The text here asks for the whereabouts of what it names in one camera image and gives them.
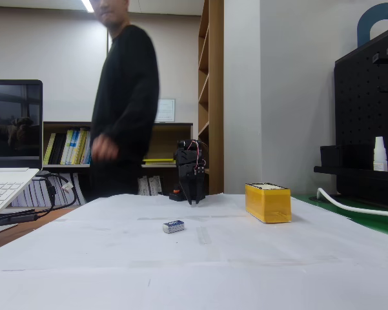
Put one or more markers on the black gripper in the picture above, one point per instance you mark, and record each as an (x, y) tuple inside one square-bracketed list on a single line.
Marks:
[(188, 172)]

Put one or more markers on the small blue white packet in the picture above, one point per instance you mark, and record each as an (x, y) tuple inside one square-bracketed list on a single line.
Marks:
[(173, 226)]

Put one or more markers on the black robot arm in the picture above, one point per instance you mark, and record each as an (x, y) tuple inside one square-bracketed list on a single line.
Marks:
[(184, 145)]

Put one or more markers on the yellow box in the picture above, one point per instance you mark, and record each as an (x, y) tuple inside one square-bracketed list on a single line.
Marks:
[(271, 206)]

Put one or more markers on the person's hand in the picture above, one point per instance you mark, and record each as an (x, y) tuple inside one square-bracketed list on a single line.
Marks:
[(105, 148)]

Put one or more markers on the orange black table clamp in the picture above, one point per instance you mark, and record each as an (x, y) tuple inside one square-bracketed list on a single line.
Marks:
[(176, 192)]

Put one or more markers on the flat yellow book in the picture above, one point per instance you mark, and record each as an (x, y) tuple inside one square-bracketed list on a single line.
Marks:
[(159, 161)]

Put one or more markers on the white paper table cover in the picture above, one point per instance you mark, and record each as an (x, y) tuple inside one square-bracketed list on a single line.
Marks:
[(193, 264)]

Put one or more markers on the framed white certificate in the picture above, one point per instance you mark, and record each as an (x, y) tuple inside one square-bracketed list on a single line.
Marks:
[(167, 109)]

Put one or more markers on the tall wooden bookshelf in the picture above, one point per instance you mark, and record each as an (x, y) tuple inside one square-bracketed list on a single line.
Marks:
[(216, 97)]

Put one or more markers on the person in black sweater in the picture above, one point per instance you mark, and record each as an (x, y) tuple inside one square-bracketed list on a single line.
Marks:
[(129, 97)]

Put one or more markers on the black pegboard box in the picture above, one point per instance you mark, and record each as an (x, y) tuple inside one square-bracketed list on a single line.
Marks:
[(330, 156)]

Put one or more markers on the thin yellow leaning book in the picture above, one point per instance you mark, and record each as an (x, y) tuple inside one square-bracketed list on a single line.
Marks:
[(49, 150)]

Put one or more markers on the green desk mat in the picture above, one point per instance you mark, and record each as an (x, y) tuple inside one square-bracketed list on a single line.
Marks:
[(358, 219)]

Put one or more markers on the black pegboard stand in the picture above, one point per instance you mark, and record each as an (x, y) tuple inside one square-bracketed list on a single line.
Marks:
[(364, 113)]

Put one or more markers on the white dropper bottle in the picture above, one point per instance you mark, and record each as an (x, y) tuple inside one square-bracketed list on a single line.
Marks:
[(380, 158)]

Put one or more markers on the white laptop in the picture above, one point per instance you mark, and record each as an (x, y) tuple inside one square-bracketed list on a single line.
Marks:
[(13, 129)]

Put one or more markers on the ceiling light panel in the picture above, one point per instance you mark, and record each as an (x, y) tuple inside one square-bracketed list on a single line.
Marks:
[(87, 6)]

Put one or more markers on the teal arch shape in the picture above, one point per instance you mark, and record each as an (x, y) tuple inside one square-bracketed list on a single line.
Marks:
[(363, 26)]

